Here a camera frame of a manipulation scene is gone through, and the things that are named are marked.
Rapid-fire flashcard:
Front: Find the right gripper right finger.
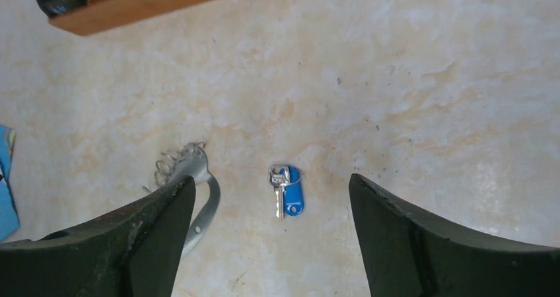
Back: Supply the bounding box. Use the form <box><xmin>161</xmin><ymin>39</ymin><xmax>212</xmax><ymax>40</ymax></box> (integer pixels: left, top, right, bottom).
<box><xmin>349</xmin><ymin>174</ymin><xmax>559</xmax><ymax>296</ymax></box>

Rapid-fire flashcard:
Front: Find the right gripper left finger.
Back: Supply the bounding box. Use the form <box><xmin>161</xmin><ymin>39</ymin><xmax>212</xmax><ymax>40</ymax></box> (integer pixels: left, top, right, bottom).
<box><xmin>1</xmin><ymin>176</ymin><xmax>195</xmax><ymax>296</ymax></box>

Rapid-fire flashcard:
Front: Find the blue key tag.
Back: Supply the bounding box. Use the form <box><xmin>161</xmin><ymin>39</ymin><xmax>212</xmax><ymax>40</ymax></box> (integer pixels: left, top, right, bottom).
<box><xmin>283</xmin><ymin>166</ymin><xmax>304</xmax><ymax>216</ymax></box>

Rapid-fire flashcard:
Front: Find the silver metal key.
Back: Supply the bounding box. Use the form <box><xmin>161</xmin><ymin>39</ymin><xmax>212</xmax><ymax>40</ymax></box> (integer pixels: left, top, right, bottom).
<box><xmin>268</xmin><ymin>165</ymin><xmax>291</xmax><ymax>220</ymax></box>

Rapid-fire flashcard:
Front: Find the blue patterned cloth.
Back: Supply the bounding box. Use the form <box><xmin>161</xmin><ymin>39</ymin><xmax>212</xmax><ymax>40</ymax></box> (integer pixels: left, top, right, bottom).
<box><xmin>1</xmin><ymin>125</ymin><xmax>20</xmax><ymax>241</ymax></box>

